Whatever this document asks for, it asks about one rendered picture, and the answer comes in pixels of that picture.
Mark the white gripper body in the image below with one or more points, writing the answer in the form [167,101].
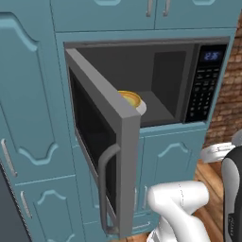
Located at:
[216,152]

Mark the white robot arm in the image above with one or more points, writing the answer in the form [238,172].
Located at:
[176,201]

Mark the grey built-in microwave oven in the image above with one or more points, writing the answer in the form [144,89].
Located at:
[176,78]

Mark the grey microwave door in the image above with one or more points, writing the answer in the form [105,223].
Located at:
[104,104]

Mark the white round plate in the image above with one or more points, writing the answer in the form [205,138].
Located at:
[142,107]

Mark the teal drawer front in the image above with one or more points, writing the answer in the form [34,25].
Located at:
[143,234]

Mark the tall teal cupboard door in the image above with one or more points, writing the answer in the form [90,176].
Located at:
[28,104]

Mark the dark grey fridge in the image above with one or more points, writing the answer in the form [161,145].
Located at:
[9,214]

